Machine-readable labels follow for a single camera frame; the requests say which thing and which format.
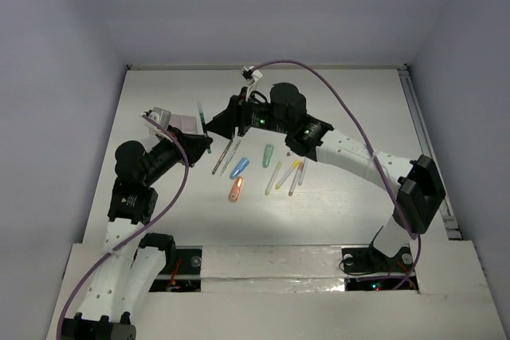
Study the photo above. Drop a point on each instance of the yellow-green highlighter pen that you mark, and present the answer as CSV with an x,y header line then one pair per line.
x,y
273,178

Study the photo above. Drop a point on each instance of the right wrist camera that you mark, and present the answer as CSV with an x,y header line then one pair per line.
x,y
252,77

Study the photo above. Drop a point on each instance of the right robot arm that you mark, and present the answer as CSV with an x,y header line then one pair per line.
x,y
415,186

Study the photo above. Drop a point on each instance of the light green pen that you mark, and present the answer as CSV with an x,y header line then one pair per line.
x,y
230,157

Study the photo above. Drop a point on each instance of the green correction tape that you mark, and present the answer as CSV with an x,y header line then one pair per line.
x,y
267,155

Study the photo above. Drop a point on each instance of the green ink pen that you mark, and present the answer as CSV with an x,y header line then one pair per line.
x,y
205,133

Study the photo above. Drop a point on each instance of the aluminium side rail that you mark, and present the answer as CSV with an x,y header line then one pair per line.
x,y
452,228

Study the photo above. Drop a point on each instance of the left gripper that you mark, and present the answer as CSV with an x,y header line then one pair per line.
x,y
182,142

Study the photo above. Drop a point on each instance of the black pen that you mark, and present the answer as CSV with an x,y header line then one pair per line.
x,y
221,158

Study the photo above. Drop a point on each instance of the blue correction tape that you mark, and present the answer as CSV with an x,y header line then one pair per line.
x,y
239,168

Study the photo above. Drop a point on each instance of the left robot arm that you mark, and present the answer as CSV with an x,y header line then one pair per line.
x,y
119,282

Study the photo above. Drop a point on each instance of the white divided container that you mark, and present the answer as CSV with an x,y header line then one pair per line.
x,y
186,124

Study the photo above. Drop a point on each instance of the pink tipped white marker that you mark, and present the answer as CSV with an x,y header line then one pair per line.
x,y
296,179

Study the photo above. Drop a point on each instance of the yellow tipped marker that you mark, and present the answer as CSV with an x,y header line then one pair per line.
x,y
287,174

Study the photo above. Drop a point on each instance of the orange correction tape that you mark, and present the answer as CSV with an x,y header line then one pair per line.
x,y
236,189

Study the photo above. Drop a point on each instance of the white foam front board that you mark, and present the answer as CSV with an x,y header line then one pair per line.
x,y
453,302

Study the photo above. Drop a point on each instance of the orange banded white marker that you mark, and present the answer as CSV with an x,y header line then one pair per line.
x,y
302,172

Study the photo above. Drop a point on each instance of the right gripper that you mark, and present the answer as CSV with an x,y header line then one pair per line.
x,y
237,113

